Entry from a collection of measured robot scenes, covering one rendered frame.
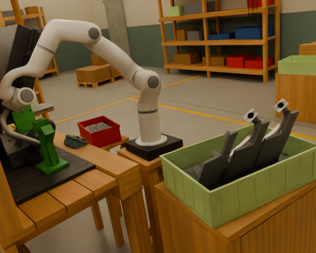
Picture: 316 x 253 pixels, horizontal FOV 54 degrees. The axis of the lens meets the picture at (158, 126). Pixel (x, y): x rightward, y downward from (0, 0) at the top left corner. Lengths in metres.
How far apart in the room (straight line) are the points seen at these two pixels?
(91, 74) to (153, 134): 6.33
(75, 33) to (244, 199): 1.06
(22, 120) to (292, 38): 5.72
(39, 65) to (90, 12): 10.85
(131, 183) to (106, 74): 6.75
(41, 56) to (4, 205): 0.69
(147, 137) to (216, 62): 5.63
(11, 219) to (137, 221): 0.67
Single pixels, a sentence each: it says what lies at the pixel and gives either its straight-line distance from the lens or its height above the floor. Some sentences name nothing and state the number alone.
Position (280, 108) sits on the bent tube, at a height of 1.16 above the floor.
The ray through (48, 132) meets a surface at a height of 1.12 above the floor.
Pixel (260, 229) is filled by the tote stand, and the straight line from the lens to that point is 1.41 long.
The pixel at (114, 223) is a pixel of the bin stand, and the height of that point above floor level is 0.21.
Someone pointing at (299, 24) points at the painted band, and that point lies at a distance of 6.74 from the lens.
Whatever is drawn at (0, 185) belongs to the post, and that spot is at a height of 1.09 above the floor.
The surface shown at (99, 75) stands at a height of 0.28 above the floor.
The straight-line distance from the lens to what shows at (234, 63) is 6.95.
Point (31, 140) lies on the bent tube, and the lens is 1.88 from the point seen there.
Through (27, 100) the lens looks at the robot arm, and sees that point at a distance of 1.57.
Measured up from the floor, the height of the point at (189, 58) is 0.42.
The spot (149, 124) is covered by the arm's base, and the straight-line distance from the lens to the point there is 1.77.
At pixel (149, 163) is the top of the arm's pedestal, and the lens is 1.70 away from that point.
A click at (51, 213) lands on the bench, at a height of 0.88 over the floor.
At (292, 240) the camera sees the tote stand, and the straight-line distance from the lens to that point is 1.66.
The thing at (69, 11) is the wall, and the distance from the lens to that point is 12.03.
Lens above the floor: 1.62
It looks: 20 degrees down
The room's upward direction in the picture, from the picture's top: 8 degrees counter-clockwise
